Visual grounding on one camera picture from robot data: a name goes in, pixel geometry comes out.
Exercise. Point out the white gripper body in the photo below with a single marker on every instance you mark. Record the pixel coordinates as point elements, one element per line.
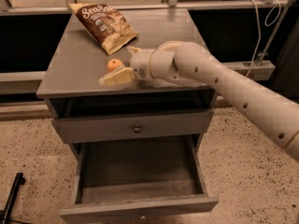
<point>140,65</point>

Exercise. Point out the small orange fruit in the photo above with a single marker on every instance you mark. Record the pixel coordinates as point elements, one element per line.
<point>114,64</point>

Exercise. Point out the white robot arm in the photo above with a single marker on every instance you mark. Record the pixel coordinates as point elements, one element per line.
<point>190,65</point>

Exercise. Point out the round metal drawer knob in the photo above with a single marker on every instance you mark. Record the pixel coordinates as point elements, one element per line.
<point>137,129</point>

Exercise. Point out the closed grey upper drawer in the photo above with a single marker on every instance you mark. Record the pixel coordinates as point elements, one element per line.
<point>121,127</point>

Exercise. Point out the grey wooden drawer cabinet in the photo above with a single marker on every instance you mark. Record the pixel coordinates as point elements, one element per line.
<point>70,87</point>

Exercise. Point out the open grey middle drawer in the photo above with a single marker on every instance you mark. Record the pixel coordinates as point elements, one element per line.
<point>139,178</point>

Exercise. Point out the white paper bowl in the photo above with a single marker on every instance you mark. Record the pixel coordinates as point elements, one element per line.
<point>170,46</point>

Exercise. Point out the brown sea salt chip bag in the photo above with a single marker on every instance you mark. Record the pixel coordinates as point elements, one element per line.
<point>105,24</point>

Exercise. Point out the black bar on floor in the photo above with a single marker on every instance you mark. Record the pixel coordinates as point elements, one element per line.
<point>6,212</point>

